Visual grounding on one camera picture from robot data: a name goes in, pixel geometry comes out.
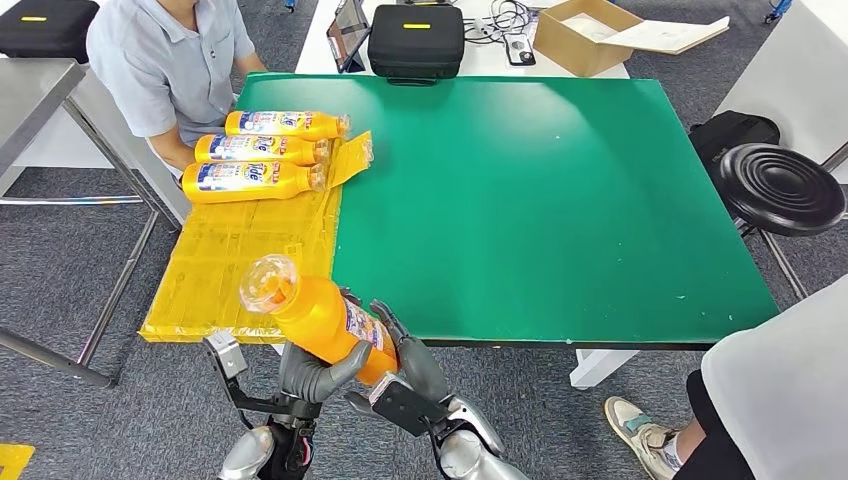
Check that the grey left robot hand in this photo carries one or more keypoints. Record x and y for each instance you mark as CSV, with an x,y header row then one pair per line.
x,y
311,379

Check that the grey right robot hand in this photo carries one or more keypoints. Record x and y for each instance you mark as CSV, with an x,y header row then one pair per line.
x,y
417,368

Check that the orange detergent bottle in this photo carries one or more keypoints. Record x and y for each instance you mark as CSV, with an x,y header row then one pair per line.
x,y
252,189
324,318
291,129
265,154

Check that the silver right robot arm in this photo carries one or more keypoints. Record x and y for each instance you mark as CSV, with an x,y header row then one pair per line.
x,y
470,444

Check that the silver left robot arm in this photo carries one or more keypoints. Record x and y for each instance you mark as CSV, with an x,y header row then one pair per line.
x,y
278,444

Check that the person's right forearm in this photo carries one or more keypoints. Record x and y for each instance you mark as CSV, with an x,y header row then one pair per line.
x,y
172,152

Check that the yellow taped cardboard sheet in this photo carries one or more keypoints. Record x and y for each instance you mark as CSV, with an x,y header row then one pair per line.
x,y
225,265

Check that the green table mat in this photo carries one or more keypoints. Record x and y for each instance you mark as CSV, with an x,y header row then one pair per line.
x,y
530,232

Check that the white table leg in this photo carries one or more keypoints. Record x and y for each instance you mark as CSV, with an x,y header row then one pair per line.
x,y
596,368

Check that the pale sneaker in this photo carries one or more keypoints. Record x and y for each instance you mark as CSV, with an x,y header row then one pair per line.
x,y
636,430

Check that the white table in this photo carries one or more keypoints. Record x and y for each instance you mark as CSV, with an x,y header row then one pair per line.
x,y
775,66
311,63

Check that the black carrying case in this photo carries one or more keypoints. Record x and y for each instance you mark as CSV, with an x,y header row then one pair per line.
x,y
46,36
415,52

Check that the black handheld device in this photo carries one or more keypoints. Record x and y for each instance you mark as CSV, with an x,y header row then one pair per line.
x,y
519,50

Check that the person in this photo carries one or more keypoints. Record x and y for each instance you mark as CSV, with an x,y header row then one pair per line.
x,y
775,397
159,73

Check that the black tablet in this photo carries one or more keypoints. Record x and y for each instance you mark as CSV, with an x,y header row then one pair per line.
x,y
346,33

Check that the brown cardboard box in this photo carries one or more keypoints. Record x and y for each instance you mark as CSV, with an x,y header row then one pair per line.
x,y
570,53

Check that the white packing sheet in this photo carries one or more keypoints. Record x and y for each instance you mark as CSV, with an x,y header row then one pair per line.
x,y
590,26

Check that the black bag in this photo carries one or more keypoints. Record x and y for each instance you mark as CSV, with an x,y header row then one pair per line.
x,y
722,136

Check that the grey metal table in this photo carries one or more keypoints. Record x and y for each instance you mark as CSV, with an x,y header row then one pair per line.
x,y
33,99

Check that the black round stool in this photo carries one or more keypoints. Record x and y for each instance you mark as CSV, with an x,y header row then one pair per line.
x,y
782,189

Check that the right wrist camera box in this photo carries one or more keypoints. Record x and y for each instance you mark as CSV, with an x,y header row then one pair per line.
x,y
404,404

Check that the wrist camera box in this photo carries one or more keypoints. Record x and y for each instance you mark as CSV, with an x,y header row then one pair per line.
x,y
404,404
225,354

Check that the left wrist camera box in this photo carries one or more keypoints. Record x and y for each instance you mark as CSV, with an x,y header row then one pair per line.
x,y
225,354

